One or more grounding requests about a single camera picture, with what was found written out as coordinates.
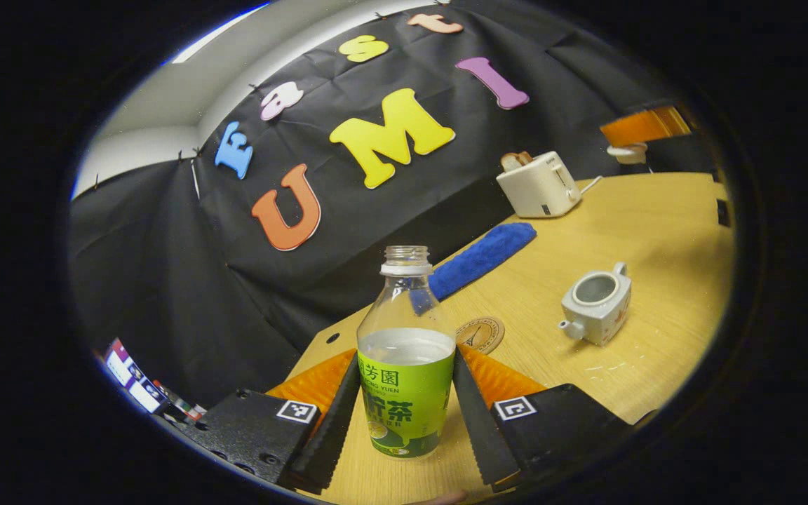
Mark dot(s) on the blue towel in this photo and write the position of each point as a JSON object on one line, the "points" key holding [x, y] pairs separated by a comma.
{"points": [[488, 252]]}

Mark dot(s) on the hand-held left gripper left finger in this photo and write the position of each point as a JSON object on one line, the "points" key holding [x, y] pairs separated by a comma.
{"points": [[337, 435]]}

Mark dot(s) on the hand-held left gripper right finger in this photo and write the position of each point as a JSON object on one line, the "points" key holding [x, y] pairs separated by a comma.
{"points": [[477, 428]]}

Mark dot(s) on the brown toast slice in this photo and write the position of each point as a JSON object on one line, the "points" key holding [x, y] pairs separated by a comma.
{"points": [[515, 160]]}

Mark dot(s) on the round brown coaster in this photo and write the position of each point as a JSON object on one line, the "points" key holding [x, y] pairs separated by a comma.
{"points": [[485, 335]]}

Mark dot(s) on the computer monitor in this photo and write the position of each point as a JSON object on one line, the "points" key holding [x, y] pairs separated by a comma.
{"points": [[130, 375]]}

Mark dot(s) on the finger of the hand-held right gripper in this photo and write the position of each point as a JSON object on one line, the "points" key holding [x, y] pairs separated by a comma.
{"points": [[646, 126]]}

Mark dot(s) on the green label water bottle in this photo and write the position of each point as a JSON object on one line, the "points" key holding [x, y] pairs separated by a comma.
{"points": [[404, 393]]}

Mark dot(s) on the white teacup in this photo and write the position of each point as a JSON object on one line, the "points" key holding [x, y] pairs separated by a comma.
{"points": [[604, 319]]}

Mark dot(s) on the white toaster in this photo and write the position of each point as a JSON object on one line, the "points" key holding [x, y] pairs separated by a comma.
{"points": [[537, 186]]}

